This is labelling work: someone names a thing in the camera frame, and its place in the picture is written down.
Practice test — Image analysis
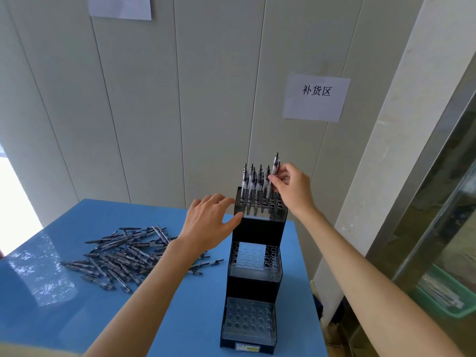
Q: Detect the person's left hand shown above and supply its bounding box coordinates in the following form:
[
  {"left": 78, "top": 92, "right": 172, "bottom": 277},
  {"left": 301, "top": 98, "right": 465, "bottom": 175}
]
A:
[{"left": 178, "top": 193, "right": 244, "bottom": 257}]

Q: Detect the person's right hand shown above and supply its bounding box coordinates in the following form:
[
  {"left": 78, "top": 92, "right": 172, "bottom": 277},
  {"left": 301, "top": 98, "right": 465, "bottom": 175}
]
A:
[{"left": 267, "top": 162, "right": 317, "bottom": 220}]

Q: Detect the black transparent pen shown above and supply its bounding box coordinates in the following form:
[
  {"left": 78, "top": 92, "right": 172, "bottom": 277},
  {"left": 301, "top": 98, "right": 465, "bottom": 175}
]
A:
[{"left": 266, "top": 152, "right": 280, "bottom": 199}]

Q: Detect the row of black pens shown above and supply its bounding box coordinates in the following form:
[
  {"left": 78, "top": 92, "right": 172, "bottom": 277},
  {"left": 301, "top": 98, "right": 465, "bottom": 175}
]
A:
[{"left": 239, "top": 163, "right": 276, "bottom": 216}]

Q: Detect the black tiered pen display stand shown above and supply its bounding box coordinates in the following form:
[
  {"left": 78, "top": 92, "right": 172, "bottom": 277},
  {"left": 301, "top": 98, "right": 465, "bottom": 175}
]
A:
[{"left": 219, "top": 186, "right": 289, "bottom": 355}]

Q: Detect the pile of black pens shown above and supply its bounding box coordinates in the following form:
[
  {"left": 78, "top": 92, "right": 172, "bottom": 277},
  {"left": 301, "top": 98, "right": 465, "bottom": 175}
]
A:
[{"left": 60, "top": 225, "right": 225, "bottom": 294}]

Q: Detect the person's left forearm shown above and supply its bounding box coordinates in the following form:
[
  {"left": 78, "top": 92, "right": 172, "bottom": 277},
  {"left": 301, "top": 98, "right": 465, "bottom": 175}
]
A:
[{"left": 83, "top": 238, "right": 196, "bottom": 357}]

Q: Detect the person's right forearm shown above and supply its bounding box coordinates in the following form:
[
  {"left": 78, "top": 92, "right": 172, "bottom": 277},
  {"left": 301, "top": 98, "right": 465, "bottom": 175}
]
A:
[{"left": 297, "top": 208, "right": 464, "bottom": 357}]

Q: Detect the white paper sign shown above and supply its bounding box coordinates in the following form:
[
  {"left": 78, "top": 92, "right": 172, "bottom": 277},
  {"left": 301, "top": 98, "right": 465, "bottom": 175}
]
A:
[
  {"left": 86, "top": 0, "right": 152, "bottom": 21},
  {"left": 282, "top": 73, "right": 352, "bottom": 123}
]

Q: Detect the steel framed glass partition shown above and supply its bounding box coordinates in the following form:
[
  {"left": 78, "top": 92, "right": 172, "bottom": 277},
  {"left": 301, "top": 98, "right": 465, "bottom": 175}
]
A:
[{"left": 342, "top": 62, "right": 476, "bottom": 357}]

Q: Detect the green plastic basket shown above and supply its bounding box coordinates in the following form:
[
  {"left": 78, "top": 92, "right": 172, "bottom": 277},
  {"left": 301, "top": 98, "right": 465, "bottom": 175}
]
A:
[{"left": 409, "top": 264, "right": 476, "bottom": 319}]

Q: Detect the blue table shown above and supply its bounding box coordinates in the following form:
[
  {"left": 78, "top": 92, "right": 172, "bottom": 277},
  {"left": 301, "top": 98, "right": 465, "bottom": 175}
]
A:
[{"left": 0, "top": 198, "right": 329, "bottom": 357}]

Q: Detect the dark framed glass door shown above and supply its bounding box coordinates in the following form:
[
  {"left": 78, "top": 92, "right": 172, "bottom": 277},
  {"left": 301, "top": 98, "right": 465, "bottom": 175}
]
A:
[{"left": 0, "top": 143, "right": 45, "bottom": 257}]

